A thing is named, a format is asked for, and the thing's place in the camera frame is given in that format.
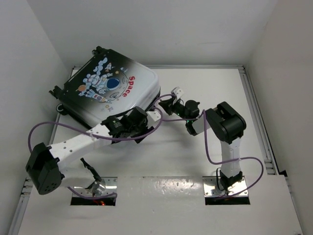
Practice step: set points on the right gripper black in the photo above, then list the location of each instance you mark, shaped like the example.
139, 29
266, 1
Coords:
168, 105

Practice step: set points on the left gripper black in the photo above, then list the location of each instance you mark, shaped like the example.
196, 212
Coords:
145, 129

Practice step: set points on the grey lined suitcase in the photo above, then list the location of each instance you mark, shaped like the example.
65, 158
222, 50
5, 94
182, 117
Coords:
106, 85

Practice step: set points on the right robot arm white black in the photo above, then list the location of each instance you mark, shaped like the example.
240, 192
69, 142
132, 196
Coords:
226, 123

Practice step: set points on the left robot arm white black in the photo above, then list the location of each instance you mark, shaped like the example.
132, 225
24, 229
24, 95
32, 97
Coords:
63, 164

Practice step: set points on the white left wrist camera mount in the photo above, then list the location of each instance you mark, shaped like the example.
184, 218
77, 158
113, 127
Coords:
153, 117

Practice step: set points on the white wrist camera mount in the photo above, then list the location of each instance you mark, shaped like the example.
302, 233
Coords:
153, 117
177, 92

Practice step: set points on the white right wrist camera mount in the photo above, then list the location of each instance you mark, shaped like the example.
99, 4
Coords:
177, 92

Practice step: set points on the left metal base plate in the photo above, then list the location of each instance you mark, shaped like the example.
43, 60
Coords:
107, 186

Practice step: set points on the metal base plate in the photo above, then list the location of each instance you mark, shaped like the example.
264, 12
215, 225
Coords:
238, 189
107, 186

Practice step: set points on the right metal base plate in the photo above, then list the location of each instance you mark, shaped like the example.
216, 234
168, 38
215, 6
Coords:
238, 189

